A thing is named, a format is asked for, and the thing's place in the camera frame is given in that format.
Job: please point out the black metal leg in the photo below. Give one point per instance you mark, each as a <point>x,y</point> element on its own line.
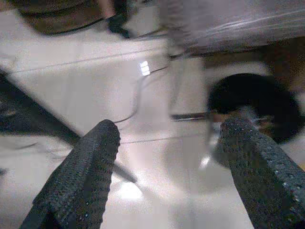
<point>35,112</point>

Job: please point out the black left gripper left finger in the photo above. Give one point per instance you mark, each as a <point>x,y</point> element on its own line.
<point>78,186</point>

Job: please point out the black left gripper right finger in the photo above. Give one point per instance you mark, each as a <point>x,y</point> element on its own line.
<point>262,186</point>

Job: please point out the black rubbish bin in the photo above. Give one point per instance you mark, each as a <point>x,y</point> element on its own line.
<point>257,95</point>

